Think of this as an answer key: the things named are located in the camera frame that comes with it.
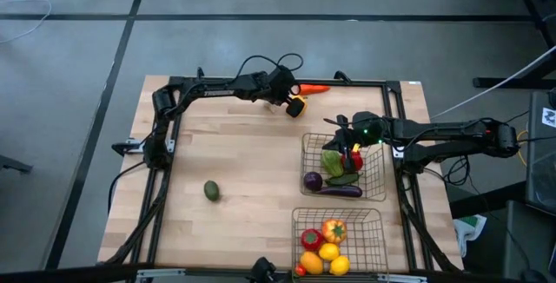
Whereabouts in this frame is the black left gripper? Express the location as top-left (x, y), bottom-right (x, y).
top-left (260, 66), bottom-right (306, 119)

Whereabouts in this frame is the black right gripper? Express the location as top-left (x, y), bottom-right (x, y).
top-left (323, 110), bottom-right (390, 172)

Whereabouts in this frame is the light green bell pepper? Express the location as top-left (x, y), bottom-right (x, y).
top-left (320, 149), bottom-right (345, 178)

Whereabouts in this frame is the red bell pepper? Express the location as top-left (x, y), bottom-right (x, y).
top-left (340, 148), bottom-right (365, 172)

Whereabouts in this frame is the dark green cucumber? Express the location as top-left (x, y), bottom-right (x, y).
top-left (324, 172), bottom-right (361, 188)

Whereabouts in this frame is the orange carrot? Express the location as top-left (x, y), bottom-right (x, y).
top-left (299, 83), bottom-right (331, 96)

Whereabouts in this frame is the gold wire basket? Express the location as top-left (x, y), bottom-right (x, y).
top-left (290, 207), bottom-right (390, 278)
top-left (300, 132), bottom-right (387, 202)

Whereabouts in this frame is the long purple eggplant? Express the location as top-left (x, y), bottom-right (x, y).
top-left (316, 185), bottom-right (364, 199)

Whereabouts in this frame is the dark purple round vegetable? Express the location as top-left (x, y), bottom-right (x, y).
top-left (302, 171), bottom-right (324, 193)

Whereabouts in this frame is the red tomato with green stem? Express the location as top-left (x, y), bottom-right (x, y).
top-left (300, 228), bottom-right (325, 252)

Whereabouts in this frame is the yellow lemon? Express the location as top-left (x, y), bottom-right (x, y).
top-left (328, 254), bottom-right (351, 277)
top-left (318, 242), bottom-right (341, 262)

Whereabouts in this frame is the yellow-orange mango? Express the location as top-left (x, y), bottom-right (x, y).
top-left (300, 251), bottom-right (325, 276)

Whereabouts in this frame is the dark green avocado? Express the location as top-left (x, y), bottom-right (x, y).
top-left (203, 180), bottom-right (221, 202)

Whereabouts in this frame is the white and green cloth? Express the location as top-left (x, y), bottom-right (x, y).
top-left (453, 214), bottom-right (488, 258)

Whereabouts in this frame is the black metal floor stand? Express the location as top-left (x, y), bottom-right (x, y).
top-left (436, 0), bottom-right (556, 89)

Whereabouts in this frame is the dark grey box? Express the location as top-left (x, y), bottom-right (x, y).
top-left (524, 90), bottom-right (556, 217)

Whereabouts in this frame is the black equipment case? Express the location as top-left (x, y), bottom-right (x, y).
top-left (449, 181), bottom-right (556, 283)

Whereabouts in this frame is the white sticker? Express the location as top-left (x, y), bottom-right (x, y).
top-left (541, 107), bottom-right (556, 128)

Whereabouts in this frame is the black horizontal beam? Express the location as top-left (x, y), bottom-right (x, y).
top-left (0, 264), bottom-right (556, 283)

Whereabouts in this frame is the black stand foot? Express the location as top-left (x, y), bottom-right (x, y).
top-left (0, 154), bottom-right (34, 174)

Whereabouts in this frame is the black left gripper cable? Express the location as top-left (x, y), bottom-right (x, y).
top-left (235, 52), bottom-right (305, 85)

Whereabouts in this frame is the black metal table frame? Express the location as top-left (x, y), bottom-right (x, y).
top-left (145, 74), bottom-right (435, 275)

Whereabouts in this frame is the black cable bundle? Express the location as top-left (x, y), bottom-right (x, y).
top-left (442, 155), bottom-right (473, 188)

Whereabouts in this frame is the black diagonal frame strut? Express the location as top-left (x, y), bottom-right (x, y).
top-left (102, 165), bottom-right (170, 267)
top-left (399, 191), bottom-right (464, 273)

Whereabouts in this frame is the yellow cable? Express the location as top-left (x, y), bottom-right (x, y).
top-left (514, 129), bottom-right (529, 168)

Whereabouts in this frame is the thick white cable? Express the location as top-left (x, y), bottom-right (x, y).
top-left (429, 44), bottom-right (556, 120)

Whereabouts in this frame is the black power cable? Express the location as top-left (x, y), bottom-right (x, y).
top-left (107, 160), bottom-right (147, 214)

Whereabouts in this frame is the thin white floor cable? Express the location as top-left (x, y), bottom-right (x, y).
top-left (0, 0), bottom-right (53, 44)

